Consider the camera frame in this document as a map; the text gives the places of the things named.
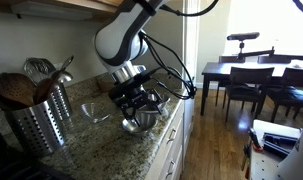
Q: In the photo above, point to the wooden slotted spoon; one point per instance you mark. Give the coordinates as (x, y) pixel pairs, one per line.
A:
(14, 88)

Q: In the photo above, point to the dark wooden dining chair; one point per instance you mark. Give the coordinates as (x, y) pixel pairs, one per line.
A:
(291, 93)
(229, 59)
(247, 90)
(274, 59)

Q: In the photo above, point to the white perforated workbench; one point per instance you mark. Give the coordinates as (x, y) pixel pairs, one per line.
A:
(267, 166)

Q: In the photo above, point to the black stereo camera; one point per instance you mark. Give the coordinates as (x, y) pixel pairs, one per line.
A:
(242, 36)

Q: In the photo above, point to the clear glass bowl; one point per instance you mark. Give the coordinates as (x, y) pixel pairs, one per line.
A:
(94, 111)

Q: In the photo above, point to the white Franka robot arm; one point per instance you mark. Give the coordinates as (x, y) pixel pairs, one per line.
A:
(124, 33)

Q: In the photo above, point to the steel spoon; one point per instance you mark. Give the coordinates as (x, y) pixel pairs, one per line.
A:
(65, 77)

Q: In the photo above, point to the steel skimmer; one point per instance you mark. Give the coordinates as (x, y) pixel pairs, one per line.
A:
(37, 68)

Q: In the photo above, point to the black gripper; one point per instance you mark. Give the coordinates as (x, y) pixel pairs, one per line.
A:
(131, 93)

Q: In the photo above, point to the large perforated steel utensil holder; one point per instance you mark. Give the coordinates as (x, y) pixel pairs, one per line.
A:
(37, 130)

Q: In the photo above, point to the black tool case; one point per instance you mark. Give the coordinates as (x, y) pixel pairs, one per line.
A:
(279, 143)

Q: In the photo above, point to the white papers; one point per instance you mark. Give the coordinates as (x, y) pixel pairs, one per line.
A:
(301, 64)

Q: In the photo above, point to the dark wooden dining table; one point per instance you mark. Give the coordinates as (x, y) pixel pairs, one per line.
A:
(221, 68)

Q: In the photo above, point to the stack of round wooden boards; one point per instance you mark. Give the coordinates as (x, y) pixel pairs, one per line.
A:
(104, 85)

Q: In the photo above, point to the wooden upper cabinet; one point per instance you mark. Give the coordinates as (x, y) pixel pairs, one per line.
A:
(91, 4)

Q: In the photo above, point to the small perforated steel utensil holder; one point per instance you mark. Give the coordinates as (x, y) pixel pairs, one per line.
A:
(62, 103)

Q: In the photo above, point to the red and black clamp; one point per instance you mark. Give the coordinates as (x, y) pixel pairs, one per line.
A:
(254, 138)

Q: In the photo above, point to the lower kitchen cabinet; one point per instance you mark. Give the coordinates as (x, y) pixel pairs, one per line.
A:
(169, 150)

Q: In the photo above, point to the black camera stand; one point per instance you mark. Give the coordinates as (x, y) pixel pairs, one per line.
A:
(254, 53)

